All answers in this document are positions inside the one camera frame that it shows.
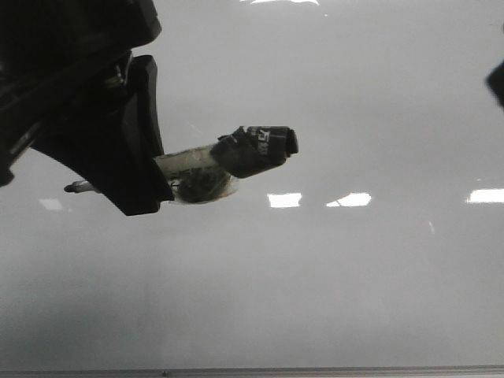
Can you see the grey aluminium whiteboard frame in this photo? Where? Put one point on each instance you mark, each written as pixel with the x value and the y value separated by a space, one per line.
pixel 396 371

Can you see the white whiteboard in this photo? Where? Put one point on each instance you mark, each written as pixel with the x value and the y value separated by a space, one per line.
pixel 380 243

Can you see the taped whiteboard marker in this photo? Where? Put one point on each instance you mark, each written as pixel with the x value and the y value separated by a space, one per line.
pixel 208 173

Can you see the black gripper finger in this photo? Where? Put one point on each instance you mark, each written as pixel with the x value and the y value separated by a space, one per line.
pixel 495 83

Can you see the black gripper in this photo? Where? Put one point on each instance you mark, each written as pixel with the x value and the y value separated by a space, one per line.
pixel 48 50

